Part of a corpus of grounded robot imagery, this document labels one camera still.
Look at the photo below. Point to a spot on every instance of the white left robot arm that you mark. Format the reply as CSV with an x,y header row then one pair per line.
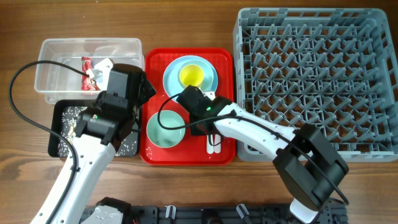
x,y
100,130

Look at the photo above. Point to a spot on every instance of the light blue plate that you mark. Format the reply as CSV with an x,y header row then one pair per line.
x,y
170,79

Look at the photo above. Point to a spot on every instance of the black rectangular tray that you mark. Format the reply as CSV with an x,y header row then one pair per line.
x,y
58,108

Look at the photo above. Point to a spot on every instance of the grey dishwasher rack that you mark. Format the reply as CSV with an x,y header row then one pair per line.
x,y
335,68

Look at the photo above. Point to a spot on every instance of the spilled rice and food scraps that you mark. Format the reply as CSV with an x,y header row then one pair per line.
x,y
128,148

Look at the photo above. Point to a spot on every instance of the red snack wrapper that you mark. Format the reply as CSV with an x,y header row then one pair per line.
x,y
87,83

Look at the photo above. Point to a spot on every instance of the white plastic fork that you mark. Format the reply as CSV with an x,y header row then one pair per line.
x,y
217,144

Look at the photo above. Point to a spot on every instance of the clear plastic bin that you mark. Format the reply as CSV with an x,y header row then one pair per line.
x,y
58,83

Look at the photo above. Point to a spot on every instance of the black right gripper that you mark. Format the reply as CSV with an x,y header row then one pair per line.
x,y
198,130

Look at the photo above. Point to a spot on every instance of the red plastic tray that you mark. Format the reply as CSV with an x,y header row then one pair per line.
x,y
191,151

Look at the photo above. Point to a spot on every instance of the white tissue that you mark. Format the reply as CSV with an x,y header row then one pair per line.
x,y
102,83

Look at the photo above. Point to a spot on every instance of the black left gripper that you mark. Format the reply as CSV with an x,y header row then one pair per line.
x,y
145,94

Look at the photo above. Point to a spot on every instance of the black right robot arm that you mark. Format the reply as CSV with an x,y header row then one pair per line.
x,y
305,160

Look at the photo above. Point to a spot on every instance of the green bowl with food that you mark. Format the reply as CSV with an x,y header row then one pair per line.
x,y
165,138

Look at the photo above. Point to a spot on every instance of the white plastic spoon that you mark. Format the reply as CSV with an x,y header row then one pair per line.
x,y
210,144

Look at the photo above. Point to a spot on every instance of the yellow plastic cup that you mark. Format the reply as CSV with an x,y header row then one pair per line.
x,y
191,74

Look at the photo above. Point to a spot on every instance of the light blue bowl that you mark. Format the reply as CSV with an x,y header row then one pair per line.
x,y
209,74

